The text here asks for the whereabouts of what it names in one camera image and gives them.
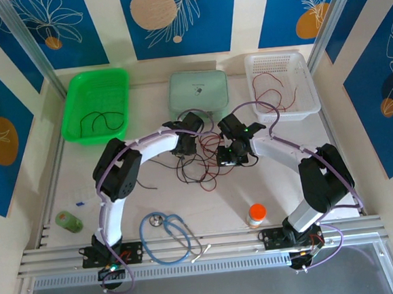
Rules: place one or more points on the mint green zip pouch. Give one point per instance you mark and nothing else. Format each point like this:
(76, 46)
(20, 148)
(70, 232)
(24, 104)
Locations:
(199, 92)

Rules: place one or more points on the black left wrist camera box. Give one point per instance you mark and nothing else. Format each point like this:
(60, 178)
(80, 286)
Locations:
(192, 121)

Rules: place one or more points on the green plastic basket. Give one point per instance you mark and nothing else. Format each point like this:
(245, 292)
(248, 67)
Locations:
(93, 93)

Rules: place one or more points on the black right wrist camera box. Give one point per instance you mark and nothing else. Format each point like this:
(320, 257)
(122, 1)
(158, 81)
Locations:
(230, 125)

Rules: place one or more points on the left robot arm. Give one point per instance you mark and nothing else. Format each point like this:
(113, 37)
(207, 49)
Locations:
(155, 143)

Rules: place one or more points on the aluminium frame post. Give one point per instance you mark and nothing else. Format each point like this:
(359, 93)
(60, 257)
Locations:
(30, 47)
(335, 23)

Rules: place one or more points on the green cylindrical container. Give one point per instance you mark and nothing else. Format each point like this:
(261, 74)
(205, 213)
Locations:
(69, 222)

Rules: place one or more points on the aluminium frame rail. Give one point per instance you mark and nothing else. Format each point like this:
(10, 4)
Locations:
(225, 250)

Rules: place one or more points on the blue stethoscope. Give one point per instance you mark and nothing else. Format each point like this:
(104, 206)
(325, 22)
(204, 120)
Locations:
(155, 220)

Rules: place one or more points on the grey metal sheet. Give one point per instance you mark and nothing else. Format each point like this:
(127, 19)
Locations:
(211, 292)

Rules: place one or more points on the clear packet with blue tab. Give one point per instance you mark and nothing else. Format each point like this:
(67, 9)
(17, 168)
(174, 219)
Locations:
(81, 203)

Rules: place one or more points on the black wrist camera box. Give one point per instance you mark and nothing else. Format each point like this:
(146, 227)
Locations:
(230, 125)
(192, 121)

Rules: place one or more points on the orange cap pill bottle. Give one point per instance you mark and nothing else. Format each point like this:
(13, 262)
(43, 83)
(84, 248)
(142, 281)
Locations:
(257, 212)

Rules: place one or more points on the white plastic basket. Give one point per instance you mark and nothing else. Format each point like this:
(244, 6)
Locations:
(278, 62)

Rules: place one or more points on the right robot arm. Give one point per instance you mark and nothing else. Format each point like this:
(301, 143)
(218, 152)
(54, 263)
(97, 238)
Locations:
(278, 147)

